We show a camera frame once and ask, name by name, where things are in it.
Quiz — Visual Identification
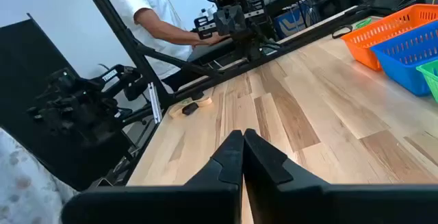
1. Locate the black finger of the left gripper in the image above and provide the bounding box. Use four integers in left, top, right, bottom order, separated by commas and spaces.
216, 8, 234, 37
231, 6, 248, 36

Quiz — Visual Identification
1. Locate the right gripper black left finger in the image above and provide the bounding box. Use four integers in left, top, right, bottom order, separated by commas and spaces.
61, 129, 245, 224

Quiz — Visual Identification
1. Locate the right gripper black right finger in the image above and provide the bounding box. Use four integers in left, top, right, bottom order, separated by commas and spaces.
243, 128, 438, 224

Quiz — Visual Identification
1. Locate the blue printed box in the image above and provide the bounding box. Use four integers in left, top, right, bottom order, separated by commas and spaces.
272, 0, 321, 40

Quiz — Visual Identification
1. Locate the orange plastic basket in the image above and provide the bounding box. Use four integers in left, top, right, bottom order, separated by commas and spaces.
341, 3, 438, 71

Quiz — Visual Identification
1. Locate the blue plastic basket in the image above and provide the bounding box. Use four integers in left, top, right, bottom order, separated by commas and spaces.
370, 20, 438, 97

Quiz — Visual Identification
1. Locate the white patterned cloth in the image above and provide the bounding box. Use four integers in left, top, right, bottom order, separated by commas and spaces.
0, 127, 80, 224

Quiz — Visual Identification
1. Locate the green plastic basket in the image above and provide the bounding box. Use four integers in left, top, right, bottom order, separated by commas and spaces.
415, 59, 438, 103

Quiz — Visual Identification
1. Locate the black divider panel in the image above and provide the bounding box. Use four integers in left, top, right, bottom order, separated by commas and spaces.
0, 13, 138, 192

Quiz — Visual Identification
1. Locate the black metal table frame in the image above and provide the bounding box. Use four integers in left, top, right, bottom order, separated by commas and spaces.
77, 0, 374, 187

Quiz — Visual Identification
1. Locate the silver aluminium bracket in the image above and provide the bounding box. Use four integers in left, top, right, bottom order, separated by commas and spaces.
147, 82, 163, 125

